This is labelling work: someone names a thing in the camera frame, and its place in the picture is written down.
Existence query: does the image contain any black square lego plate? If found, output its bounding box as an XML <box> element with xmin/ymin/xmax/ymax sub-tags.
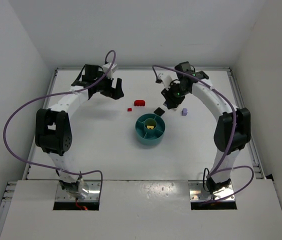
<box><xmin>153</xmin><ymin>107</ymin><xmax>166</xmax><ymax>117</ymax></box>

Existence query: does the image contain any large red lego brick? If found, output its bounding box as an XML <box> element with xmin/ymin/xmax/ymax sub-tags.
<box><xmin>133</xmin><ymin>99</ymin><xmax>146</xmax><ymax>107</ymax></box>

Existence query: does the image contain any long yellow lego plate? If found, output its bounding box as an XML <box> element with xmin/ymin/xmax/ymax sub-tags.
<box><xmin>146</xmin><ymin>125</ymin><xmax>155</xmax><ymax>130</ymax></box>

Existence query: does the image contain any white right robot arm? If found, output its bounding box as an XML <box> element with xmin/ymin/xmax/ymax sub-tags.
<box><xmin>156</xmin><ymin>61</ymin><xmax>251</xmax><ymax>194</ymax></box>

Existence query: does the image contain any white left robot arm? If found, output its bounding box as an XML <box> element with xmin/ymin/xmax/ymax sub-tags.
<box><xmin>35</xmin><ymin>62</ymin><xmax>124</xmax><ymax>198</ymax></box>

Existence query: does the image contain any teal round divided container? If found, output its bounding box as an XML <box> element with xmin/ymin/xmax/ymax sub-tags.
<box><xmin>135</xmin><ymin>113</ymin><xmax>166</xmax><ymax>146</ymax></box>

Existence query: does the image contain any white front cover board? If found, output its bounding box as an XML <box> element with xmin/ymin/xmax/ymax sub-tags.
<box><xmin>0</xmin><ymin>180</ymin><xmax>282</xmax><ymax>240</ymax></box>

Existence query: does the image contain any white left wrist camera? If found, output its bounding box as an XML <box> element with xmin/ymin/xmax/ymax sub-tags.
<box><xmin>102</xmin><ymin>62</ymin><xmax>118</xmax><ymax>79</ymax></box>

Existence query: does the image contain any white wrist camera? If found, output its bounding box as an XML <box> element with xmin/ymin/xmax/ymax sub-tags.
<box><xmin>155</xmin><ymin>72</ymin><xmax>173</xmax><ymax>90</ymax></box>
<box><xmin>102</xmin><ymin>62</ymin><xmax>118</xmax><ymax>79</ymax></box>

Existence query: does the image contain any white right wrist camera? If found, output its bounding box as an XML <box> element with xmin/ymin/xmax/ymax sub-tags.
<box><xmin>155</xmin><ymin>72</ymin><xmax>173</xmax><ymax>90</ymax></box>

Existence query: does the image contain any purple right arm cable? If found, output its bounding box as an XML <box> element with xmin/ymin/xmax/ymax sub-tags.
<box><xmin>151</xmin><ymin>65</ymin><xmax>255</xmax><ymax>204</ymax></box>

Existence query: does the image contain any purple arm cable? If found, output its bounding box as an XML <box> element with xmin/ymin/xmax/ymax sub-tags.
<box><xmin>151</xmin><ymin>65</ymin><xmax>255</xmax><ymax>204</ymax></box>
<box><xmin>2</xmin><ymin>49</ymin><xmax>118</xmax><ymax>201</ymax></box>

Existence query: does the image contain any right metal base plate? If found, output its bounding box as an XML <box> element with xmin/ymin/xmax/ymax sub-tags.
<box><xmin>188</xmin><ymin>181</ymin><xmax>235</xmax><ymax>202</ymax></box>

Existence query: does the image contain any metal base plate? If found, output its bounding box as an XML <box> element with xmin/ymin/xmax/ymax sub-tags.
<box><xmin>55</xmin><ymin>180</ymin><xmax>101</xmax><ymax>202</ymax></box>
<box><xmin>188</xmin><ymin>181</ymin><xmax>235</xmax><ymax>202</ymax></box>

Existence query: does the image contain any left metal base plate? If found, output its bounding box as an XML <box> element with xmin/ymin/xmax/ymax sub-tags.
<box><xmin>55</xmin><ymin>180</ymin><xmax>101</xmax><ymax>202</ymax></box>

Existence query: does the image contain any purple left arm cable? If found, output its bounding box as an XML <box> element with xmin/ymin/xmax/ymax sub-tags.
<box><xmin>2</xmin><ymin>49</ymin><xmax>118</xmax><ymax>201</ymax></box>

